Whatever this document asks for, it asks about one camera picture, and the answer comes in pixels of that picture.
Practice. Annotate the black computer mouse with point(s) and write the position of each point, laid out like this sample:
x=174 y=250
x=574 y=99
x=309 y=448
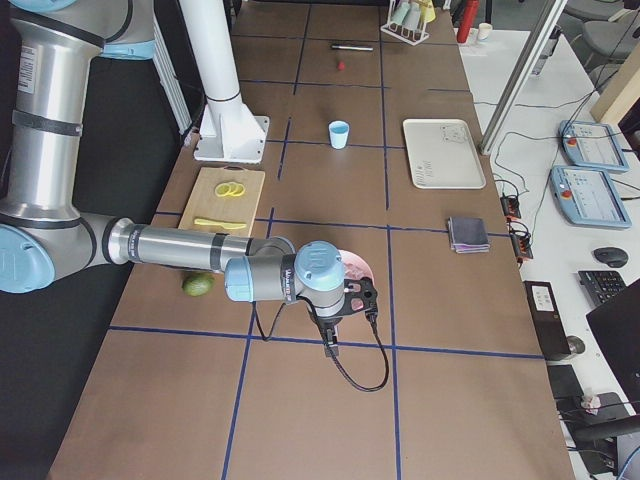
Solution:
x=613 y=257

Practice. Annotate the light blue plastic cup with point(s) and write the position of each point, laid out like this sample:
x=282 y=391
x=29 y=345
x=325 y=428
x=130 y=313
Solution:
x=338 y=133

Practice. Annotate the aluminium frame post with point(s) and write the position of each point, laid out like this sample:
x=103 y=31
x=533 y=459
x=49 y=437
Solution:
x=529 y=55

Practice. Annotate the green avocado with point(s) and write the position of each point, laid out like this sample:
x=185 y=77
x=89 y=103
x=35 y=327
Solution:
x=197 y=284

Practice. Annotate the steel muddler black tip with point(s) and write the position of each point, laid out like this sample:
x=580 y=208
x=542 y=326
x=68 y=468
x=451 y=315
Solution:
x=351 y=47

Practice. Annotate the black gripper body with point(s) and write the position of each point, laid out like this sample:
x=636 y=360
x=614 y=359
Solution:
x=325 y=321

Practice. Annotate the white wire cup rack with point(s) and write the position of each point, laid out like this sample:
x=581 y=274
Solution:
x=408 y=20

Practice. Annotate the upper blue teach pendant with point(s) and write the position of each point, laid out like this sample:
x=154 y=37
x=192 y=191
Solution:
x=591 y=144

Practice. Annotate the blue teach pendant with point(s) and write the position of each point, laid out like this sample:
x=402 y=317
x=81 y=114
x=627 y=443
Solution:
x=591 y=144
x=587 y=197

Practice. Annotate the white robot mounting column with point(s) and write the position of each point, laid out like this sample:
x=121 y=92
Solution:
x=229 y=132

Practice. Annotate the pink bowl of ice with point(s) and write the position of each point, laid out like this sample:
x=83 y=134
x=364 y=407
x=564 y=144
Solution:
x=355 y=267

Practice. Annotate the black box with label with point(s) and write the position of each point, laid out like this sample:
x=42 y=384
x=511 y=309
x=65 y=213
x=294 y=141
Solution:
x=546 y=319

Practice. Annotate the yellow lemon slices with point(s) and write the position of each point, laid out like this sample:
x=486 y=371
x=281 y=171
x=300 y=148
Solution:
x=229 y=189

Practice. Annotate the grey folded cloth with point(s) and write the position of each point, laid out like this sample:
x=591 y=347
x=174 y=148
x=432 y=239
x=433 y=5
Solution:
x=468 y=235

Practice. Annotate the cream bear serving tray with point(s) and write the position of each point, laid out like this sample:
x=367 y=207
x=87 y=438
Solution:
x=442 y=154

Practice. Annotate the lower blue teach pendant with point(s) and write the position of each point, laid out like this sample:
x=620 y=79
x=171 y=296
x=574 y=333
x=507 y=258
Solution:
x=587 y=197

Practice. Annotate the white paper cup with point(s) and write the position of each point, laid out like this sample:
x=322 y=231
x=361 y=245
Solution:
x=484 y=31

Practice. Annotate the bamboo cutting board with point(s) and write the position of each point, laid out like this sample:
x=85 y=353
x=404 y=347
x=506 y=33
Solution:
x=204 y=203

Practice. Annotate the red bottle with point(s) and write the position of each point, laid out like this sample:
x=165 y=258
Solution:
x=467 y=20

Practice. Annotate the black keyboard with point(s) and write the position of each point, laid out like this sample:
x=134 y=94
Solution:
x=601 y=286

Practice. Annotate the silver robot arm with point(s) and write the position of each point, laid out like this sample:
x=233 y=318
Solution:
x=45 y=238

